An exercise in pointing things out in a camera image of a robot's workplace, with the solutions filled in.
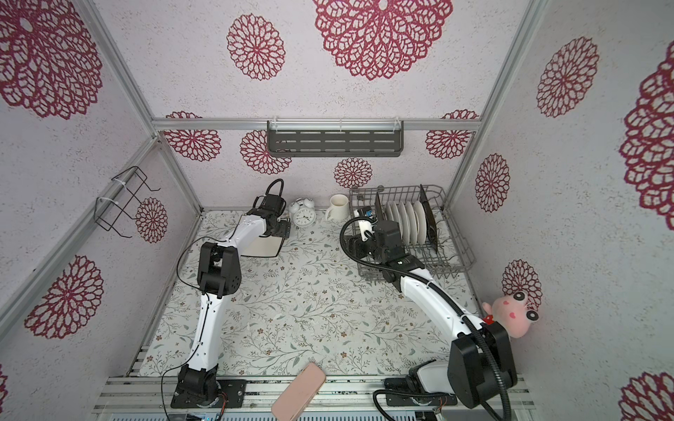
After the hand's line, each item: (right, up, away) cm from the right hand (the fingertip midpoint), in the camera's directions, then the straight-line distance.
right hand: (352, 230), depth 81 cm
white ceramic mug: (-4, +9, +31) cm, 32 cm away
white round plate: (+15, +7, +16) cm, 22 cm away
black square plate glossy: (+31, -3, +17) cm, 35 cm away
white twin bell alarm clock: (-18, +8, +28) cm, 35 cm away
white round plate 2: (+17, +5, +16) cm, 24 cm away
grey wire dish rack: (+43, -9, +25) cm, 51 cm away
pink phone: (-15, -45, -9) cm, 49 cm away
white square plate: (-36, -7, +27) cm, 45 cm away
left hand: (-30, +1, +29) cm, 42 cm away
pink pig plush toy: (+44, -23, -9) cm, 50 cm away
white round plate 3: (+27, +3, +16) cm, 31 cm away
